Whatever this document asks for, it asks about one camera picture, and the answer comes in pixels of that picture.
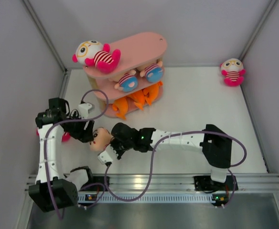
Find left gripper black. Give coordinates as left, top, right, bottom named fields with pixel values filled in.
left=63, top=111, right=95, bottom=143

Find white pink plush with glasses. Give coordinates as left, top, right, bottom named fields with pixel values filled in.
left=72, top=40, right=121, bottom=73
left=36, top=128, right=71, bottom=143
left=220, top=58, right=246, bottom=87

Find boy plush blue pants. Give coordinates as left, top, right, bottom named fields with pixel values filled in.
left=136, top=61, right=163, bottom=83
left=108, top=69, right=138, bottom=93
left=89, top=127, right=113, bottom=152

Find orange fish plush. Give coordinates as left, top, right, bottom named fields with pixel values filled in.
left=127, top=90, right=145, bottom=110
left=143, top=81, right=163, bottom=106
left=112, top=97, right=129, bottom=120

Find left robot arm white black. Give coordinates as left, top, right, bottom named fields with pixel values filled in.
left=28, top=98, right=95, bottom=212

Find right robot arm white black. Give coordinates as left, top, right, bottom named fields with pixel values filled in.
left=110, top=123, right=232, bottom=189

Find pink three-tier wooden shelf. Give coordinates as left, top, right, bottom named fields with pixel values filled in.
left=73, top=32, right=168, bottom=119

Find left controller board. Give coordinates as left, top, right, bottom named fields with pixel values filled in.
left=85, top=194, right=99, bottom=202

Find controller board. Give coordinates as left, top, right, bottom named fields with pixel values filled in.
left=85, top=194, right=99, bottom=202
left=212, top=194, right=229, bottom=208

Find right controller board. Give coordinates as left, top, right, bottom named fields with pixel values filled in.
left=212, top=194, right=229, bottom=208

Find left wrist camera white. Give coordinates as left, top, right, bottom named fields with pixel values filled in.
left=78, top=103, right=95, bottom=119

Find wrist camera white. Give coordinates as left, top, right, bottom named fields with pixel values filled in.
left=97, top=148, right=117, bottom=165
left=78, top=103, right=95, bottom=119

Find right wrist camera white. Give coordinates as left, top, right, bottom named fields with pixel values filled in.
left=97, top=148, right=117, bottom=165

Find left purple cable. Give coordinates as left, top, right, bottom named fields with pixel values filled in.
left=43, top=89, right=109, bottom=220

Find purple cable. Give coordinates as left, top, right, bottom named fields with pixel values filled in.
left=105, top=131, right=247, bottom=208
left=43, top=89, right=109, bottom=220

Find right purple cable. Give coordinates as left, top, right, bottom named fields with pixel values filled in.
left=105, top=131, right=247, bottom=208

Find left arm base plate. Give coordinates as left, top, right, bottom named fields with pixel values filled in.
left=87, top=176, right=110, bottom=192

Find aluminium rail front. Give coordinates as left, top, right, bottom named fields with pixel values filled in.
left=24, top=173, right=279, bottom=191

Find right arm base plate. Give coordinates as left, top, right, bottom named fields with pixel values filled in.
left=194, top=176, right=239, bottom=193

